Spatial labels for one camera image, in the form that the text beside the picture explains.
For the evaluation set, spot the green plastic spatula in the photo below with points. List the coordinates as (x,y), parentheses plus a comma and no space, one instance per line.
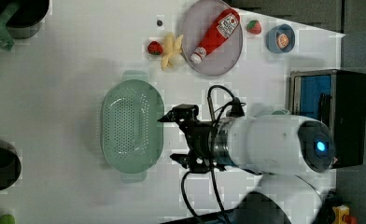
(6,40)

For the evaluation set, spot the green toy fruit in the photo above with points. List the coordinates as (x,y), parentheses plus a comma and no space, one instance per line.
(7,219)

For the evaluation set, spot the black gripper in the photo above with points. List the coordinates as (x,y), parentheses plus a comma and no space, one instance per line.
(197,134)

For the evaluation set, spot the blue bowl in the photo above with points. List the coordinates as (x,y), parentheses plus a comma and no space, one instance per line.
(274,33)

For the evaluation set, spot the green oval plastic strainer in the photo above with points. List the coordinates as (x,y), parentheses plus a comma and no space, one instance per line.
(131,136)

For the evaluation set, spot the black pot with spatula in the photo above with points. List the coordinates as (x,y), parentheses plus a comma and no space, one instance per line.
(27,21)

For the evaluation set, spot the yellow peeled toy banana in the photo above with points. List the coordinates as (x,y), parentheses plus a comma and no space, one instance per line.
(172,49)

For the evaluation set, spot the orange slice toy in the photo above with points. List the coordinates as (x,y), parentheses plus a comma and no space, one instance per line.
(282,41)

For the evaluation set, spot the yellow red object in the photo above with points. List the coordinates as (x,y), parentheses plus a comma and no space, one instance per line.
(343,216)

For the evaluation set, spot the black cylindrical cup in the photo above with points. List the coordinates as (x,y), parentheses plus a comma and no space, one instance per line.
(10,165)

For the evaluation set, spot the light green mug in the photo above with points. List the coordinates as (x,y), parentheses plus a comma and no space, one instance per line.
(273,112)

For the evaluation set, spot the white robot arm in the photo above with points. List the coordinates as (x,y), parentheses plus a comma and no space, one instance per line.
(289,154)

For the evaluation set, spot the grey round plate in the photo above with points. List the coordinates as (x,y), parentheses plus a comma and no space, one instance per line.
(195,23)

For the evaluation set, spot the black silver toaster oven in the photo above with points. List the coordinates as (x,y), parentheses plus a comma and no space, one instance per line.
(338,99)

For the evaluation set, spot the red ketchup bottle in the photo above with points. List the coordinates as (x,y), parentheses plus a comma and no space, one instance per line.
(217,34)

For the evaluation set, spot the red toy strawberry near bowl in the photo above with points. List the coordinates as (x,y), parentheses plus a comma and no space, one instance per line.
(254,27)

